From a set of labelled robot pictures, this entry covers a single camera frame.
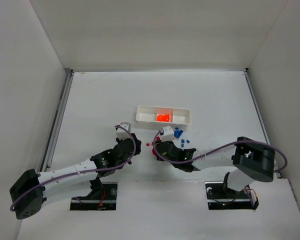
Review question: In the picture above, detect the orange spiral lego piece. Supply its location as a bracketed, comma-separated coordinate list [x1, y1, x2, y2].
[156, 114, 164, 122]

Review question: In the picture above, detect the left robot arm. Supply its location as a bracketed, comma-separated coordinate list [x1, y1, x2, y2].
[9, 133, 142, 220]

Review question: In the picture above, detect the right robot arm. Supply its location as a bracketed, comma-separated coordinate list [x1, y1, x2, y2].
[153, 137, 276, 192]

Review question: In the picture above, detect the large blue curved lego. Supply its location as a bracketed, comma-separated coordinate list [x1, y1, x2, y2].
[174, 130, 184, 139]

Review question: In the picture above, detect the orange spiral piece in tray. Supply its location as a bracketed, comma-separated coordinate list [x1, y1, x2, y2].
[163, 114, 170, 122]

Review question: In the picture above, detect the white three-compartment tray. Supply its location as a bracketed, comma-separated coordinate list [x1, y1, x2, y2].
[135, 105, 191, 126]

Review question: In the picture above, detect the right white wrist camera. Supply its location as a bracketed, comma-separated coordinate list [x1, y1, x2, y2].
[160, 125, 175, 142]

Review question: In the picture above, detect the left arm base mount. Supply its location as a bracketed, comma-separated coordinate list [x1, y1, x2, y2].
[70, 178, 118, 211]

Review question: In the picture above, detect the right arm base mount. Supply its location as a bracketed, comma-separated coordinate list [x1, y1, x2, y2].
[205, 172, 260, 211]

